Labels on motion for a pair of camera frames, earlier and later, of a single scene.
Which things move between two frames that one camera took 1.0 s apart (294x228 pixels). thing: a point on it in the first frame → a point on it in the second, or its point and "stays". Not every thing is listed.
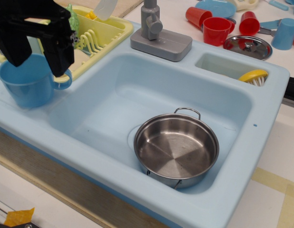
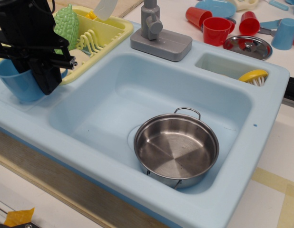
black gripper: (11, 37) → (24, 33)
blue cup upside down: (285, 34) stays
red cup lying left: (196, 16) stays
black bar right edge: (292, 92) stays
